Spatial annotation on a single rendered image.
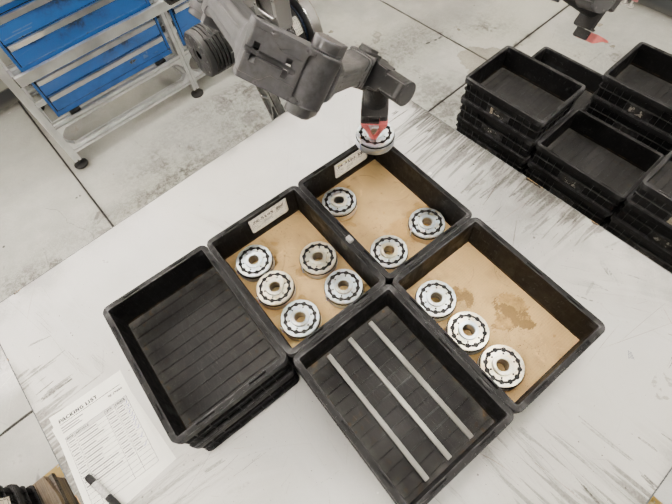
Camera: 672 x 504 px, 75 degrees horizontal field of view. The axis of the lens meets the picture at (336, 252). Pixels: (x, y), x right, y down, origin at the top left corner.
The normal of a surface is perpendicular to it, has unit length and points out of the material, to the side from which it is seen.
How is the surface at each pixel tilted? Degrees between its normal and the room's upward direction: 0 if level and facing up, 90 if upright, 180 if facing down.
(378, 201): 0
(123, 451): 0
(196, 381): 0
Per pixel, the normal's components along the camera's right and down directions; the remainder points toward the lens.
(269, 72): 0.04, 0.53
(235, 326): -0.07, -0.48
